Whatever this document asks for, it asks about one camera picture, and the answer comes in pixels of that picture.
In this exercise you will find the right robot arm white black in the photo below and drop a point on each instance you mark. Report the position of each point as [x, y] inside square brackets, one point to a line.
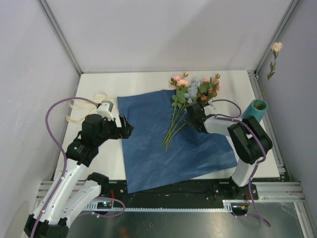
[250, 140]

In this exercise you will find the cream printed ribbon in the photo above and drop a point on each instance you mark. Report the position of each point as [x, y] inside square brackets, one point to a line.
[85, 107]

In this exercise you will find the aluminium frame post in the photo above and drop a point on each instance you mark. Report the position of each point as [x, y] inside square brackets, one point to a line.
[286, 19]
[48, 13]

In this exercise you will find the pale blue flower stem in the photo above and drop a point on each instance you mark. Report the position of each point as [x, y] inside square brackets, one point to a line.
[192, 96]

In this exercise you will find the teal cylindrical vase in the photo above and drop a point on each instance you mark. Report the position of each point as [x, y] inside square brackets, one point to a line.
[257, 111]

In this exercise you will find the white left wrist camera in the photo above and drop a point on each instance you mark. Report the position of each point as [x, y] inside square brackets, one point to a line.
[104, 109]

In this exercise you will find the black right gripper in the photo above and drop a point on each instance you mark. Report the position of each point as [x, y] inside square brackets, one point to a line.
[188, 120]

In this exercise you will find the blue flower bouquet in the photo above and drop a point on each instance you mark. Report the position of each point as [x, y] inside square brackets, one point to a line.
[190, 154]

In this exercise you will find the aluminium frame left post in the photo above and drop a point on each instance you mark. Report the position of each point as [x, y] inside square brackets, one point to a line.
[48, 13]

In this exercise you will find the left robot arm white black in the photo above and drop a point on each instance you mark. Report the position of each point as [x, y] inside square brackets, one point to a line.
[58, 210]

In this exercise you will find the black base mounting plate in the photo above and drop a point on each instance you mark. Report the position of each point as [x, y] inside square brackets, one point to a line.
[193, 193]

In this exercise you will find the pink rose spray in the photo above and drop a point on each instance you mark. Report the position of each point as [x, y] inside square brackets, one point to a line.
[207, 83]
[181, 84]

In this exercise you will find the cream single rose stem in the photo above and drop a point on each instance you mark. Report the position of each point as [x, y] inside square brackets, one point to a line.
[275, 48]

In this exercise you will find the orange rose spray stem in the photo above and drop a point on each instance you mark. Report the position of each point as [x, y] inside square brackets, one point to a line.
[203, 98]

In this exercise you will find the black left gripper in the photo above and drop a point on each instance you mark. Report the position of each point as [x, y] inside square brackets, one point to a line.
[117, 130]

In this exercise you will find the aluminium frame right post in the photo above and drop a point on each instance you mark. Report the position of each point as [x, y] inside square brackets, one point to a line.
[286, 19]

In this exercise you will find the white slotted cable duct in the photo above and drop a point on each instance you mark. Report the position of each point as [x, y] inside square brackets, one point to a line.
[92, 207]

